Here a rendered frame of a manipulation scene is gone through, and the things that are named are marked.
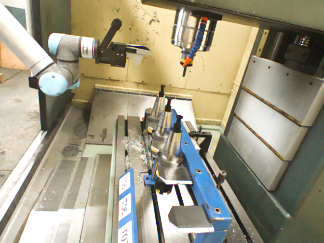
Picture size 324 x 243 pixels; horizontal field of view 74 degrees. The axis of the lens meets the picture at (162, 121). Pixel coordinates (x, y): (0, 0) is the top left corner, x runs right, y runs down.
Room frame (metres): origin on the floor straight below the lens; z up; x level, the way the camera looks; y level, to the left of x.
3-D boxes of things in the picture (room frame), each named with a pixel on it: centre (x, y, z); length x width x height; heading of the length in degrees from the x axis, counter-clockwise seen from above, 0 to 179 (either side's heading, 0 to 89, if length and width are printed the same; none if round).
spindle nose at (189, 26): (0.90, -0.05, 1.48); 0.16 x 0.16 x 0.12
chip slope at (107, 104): (1.54, 0.12, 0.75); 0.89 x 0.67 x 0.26; 104
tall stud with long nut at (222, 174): (0.68, -0.27, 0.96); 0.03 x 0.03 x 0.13
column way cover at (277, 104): (1.01, -0.48, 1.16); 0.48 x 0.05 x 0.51; 14
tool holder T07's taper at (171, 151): (0.43, -0.03, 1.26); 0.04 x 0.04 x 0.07
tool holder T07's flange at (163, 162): (0.43, -0.03, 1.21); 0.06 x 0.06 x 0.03
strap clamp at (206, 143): (1.01, -0.20, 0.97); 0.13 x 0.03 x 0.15; 104
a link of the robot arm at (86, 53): (0.82, 0.32, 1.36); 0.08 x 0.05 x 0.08; 12
